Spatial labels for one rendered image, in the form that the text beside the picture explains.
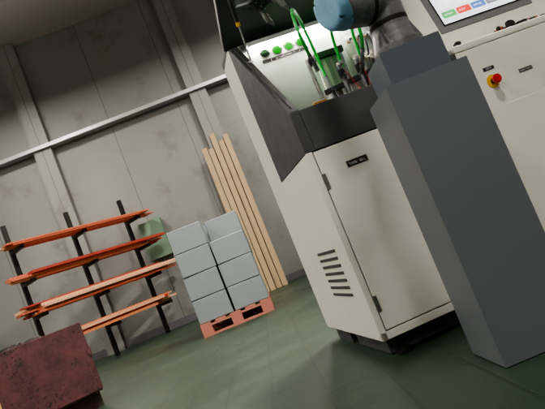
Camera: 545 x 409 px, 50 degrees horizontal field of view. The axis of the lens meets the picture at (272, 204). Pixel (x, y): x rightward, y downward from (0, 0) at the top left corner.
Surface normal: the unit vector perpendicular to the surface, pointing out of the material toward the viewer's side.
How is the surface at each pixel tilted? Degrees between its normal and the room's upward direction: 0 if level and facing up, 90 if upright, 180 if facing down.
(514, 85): 90
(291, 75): 90
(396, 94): 90
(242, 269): 90
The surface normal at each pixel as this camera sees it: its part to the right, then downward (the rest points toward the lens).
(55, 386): 0.55, -0.29
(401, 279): 0.14, -0.14
